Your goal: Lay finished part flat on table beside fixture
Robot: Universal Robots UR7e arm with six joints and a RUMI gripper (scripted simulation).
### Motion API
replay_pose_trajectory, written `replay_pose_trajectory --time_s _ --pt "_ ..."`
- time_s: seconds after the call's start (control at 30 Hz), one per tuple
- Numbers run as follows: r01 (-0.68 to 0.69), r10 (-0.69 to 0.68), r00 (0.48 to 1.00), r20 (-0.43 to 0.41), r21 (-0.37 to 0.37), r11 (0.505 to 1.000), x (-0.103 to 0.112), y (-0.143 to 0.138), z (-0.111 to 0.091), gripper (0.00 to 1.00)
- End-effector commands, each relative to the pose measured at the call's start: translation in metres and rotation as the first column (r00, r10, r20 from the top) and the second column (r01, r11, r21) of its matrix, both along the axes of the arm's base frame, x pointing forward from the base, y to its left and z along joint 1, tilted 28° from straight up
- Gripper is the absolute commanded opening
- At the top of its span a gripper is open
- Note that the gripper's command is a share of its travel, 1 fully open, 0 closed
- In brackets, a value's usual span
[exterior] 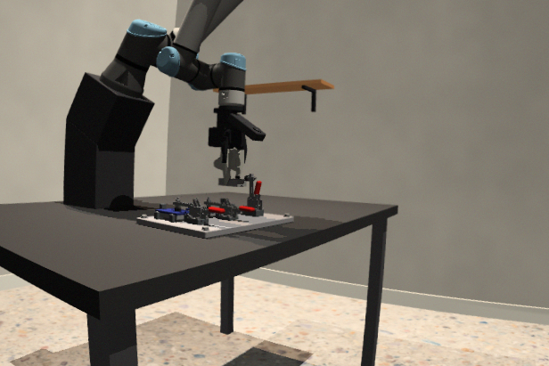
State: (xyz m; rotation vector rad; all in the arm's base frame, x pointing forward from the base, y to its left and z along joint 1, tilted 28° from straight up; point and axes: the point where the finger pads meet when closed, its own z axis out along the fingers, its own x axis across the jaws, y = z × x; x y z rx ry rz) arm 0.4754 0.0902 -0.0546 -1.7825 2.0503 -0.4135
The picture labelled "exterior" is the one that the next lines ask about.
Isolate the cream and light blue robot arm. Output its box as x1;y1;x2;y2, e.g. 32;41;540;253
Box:
99;0;266;142

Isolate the toggle clamp with red handle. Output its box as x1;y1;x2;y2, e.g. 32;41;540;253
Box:
173;197;225;225
204;197;255;221

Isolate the red-handled toggle clamp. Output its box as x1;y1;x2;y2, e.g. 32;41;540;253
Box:
244;174;264;216

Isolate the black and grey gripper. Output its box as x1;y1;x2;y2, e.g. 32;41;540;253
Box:
208;105;247;185

